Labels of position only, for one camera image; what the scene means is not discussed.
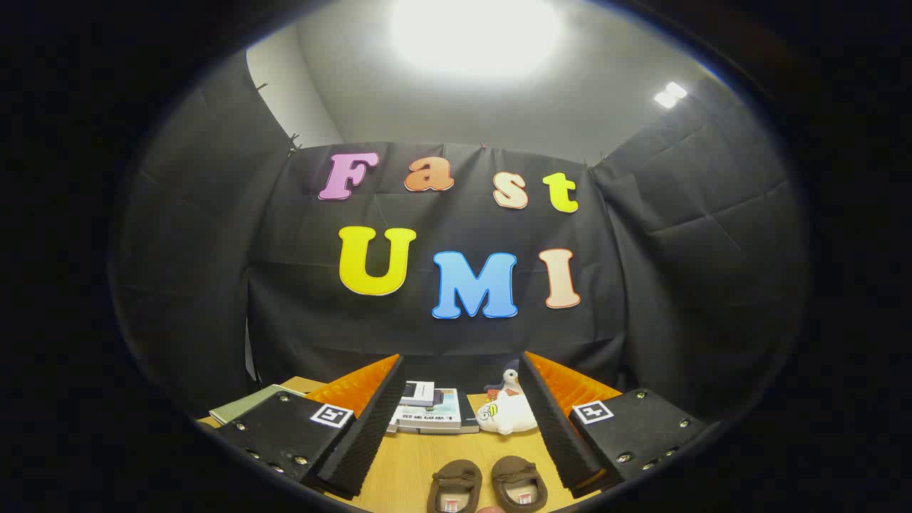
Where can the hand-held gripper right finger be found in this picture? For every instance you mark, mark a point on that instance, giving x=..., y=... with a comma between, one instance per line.
x=556, y=427

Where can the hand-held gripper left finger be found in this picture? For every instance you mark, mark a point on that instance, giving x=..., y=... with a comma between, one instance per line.
x=370, y=427

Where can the brown fuzzy shoe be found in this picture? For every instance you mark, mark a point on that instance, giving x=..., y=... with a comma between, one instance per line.
x=456, y=479
x=519, y=476

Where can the green fabric storage box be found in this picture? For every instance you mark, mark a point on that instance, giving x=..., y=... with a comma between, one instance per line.
x=246, y=404

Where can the white round plush toy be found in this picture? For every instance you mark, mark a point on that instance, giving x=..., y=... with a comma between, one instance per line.
x=509, y=415

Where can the small dark blue cover book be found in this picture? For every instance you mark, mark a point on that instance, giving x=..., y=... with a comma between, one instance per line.
x=418, y=392

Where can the penguin plush toy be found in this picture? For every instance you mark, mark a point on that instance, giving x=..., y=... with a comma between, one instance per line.
x=510, y=377

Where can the light blue cover book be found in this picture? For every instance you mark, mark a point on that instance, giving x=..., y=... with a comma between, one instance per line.
x=438, y=415

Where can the black cover book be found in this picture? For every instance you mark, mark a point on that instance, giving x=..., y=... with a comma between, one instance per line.
x=467, y=413

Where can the small ceiling light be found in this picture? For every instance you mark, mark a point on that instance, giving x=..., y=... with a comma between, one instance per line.
x=670, y=94

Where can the large ceiling light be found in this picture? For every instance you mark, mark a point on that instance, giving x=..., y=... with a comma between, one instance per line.
x=474, y=35

